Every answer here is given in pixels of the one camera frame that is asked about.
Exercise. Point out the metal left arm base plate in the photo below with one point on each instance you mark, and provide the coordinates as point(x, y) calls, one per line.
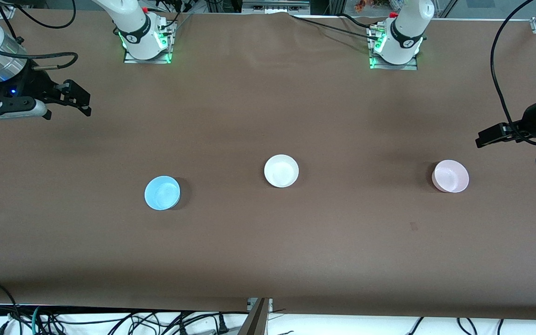
point(412, 66)

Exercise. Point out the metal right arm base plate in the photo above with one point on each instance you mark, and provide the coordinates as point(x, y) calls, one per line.
point(130, 58)

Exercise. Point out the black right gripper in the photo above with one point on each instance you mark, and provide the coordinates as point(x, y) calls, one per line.
point(34, 83)

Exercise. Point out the grey box behind table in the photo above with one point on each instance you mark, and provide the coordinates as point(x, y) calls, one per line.
point(275, 6)

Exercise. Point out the white bowl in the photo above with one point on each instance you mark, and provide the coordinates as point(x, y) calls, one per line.
point(281, 170)

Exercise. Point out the aluminium frame post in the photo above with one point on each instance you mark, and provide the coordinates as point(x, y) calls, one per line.
point(256, 318)

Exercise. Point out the orange colourful toy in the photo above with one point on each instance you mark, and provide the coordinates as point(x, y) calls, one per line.
point(370, 4)

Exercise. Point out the brown table cover sheet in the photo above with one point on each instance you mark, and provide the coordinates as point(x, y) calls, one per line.
point(268, 242)

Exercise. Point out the light blue bowl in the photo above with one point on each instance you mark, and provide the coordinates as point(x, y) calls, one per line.
point(162, 193)

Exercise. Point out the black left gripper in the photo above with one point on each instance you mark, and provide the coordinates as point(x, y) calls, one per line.
point(530, 120)

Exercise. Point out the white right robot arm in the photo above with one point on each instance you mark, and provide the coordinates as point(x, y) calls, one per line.
point(133, 18)

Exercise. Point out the pink bowl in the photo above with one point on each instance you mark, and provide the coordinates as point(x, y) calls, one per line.
point(450, 176)

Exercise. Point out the black power plug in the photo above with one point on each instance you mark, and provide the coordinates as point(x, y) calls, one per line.
point(222, 324)

